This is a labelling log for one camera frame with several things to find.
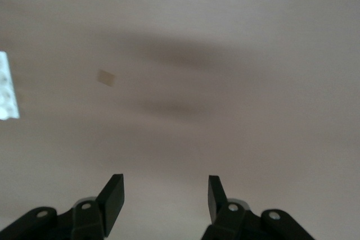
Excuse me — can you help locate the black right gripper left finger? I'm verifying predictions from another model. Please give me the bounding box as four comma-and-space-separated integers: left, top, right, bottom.
0, 174, 125, 240

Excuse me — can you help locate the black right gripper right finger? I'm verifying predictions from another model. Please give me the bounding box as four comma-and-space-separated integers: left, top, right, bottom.
202, 175, 313, 240

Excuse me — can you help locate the white studded base plate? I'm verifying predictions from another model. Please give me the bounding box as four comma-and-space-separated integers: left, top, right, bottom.
0, 51, 21, 121

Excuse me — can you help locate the small clear tape patch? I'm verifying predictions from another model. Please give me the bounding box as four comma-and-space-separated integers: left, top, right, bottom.
97, 69, 116, 87

